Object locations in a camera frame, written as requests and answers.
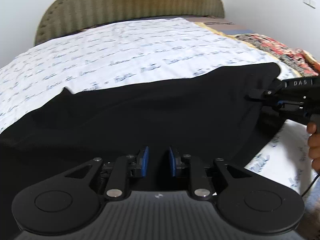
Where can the yellow orange cloth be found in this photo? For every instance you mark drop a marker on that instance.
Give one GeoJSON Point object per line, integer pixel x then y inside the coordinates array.
{"type": "Point", "coordinates": [215, 28]}

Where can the black pants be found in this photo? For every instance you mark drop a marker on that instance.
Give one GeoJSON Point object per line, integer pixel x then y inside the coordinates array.
{"type": "Point", "coordinates": [207, 116]}

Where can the white wall light switch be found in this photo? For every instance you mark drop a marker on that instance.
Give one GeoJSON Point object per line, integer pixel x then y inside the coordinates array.
{"type": "Point", "coordinates": [310, 3]}

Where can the olive upholstered headboard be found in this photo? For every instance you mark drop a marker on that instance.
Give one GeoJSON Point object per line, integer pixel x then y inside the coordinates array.
{"type": "Point", "coordinates": [66, 17]}

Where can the floral patterned blanket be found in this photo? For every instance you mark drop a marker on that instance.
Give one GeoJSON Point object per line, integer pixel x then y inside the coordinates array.
{"type": "Point", "coordinates": [280, 52]}

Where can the white script-print bed sheet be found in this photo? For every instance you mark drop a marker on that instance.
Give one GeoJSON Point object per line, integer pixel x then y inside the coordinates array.
{"type": "Point", "coordinates": [147, 51]}

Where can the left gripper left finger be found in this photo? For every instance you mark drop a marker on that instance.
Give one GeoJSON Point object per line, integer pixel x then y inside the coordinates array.
{"type": "Point", "coordinates": [122, 175]}

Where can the person right hand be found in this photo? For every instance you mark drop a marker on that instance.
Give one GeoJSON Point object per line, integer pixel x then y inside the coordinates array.
{"type": "Point", "coordinates": [314, 146]}

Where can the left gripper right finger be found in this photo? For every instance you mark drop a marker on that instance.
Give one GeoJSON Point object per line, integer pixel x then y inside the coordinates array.
{"type": "Point", "coordinates": [189, 174]}

